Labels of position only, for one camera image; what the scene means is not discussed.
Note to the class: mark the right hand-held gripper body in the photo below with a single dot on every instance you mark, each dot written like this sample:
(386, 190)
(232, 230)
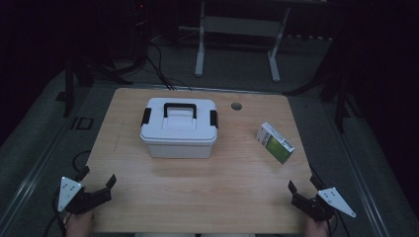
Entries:
(324, 204)

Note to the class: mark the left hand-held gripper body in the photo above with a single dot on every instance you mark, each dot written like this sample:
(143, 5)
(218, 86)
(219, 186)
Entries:
(76, 197)

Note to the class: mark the person's right hand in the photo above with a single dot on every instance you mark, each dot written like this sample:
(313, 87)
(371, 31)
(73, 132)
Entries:
(317, 228)

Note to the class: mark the person's left hand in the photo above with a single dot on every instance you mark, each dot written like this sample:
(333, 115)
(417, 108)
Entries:
(79, 225)

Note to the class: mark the green and white carton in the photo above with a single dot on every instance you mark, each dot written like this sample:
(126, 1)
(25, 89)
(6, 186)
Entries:
(276, 144)

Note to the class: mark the black metal stand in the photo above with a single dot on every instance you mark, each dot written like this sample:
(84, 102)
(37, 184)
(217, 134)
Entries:
(332, 92)
(99, 70)

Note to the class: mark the white metal desk frame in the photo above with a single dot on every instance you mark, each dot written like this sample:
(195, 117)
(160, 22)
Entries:
(240, 26)

